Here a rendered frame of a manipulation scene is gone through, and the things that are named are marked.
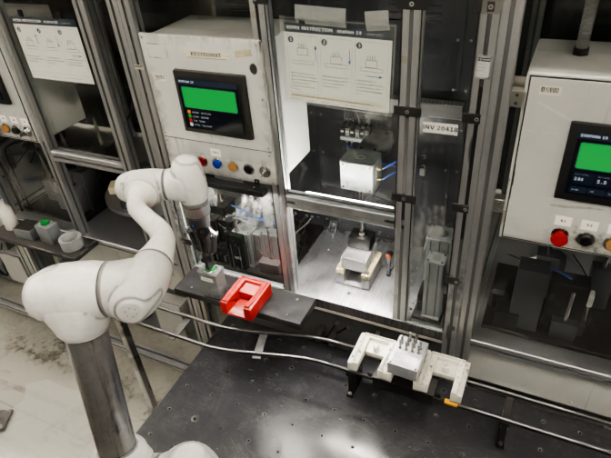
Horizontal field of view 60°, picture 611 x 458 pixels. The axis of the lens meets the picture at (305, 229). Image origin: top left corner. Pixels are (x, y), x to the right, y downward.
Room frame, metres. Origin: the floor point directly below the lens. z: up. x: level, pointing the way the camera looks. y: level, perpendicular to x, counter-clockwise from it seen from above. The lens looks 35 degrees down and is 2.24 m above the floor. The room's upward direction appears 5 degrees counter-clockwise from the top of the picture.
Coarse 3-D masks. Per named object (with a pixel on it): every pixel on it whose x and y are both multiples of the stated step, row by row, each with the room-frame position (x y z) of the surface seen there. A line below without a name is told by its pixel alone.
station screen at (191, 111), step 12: (180, 84) 1.57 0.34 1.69; (192, 84) 1.55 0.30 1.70; (204, 84) 1.53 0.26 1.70; (216, 84) 1.51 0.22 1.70; (228, 84) 1.49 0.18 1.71; (192, 108) 1.56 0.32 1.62; (192, 120) 1.56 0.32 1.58; (204, 120) 1.54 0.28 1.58; (216, 120) 1.52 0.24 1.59; (228, 120) 1.50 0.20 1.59; (240, 120) 1.48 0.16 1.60; (228, 132) 1.50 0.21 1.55; (240, 132) 1.48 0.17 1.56
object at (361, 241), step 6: (360, 222) 1.55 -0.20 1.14; (354, 228) 1.60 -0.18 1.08; (360, 228) 1.55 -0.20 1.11; (354, 234) 1.56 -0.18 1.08; (360, 234) 1.55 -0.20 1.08; (366, 234) 1.55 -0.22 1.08; (372, 234) 1.55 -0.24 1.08; (348, 240) 1.55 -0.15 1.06; (354, 240) 1.54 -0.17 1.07; (360, 240) 1.53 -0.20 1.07; (366, 240) 1.52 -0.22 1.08; (372, 240) 1.53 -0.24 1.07; (354, 246) 1.54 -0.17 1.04; (360, 246) 1.53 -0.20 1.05; (366, 246) 1.52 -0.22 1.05; (372, 246) 1.53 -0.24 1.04
